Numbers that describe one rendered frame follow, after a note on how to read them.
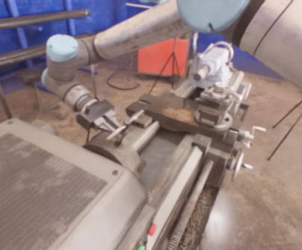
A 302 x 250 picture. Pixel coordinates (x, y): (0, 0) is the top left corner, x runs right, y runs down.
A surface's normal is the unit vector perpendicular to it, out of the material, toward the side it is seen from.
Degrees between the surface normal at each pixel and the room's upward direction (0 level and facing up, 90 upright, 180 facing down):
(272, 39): 102
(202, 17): 86
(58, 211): 0
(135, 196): 45
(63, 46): 23
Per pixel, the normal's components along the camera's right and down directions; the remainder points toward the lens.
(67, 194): 0.05, -0.82
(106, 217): 0.65, -0.36
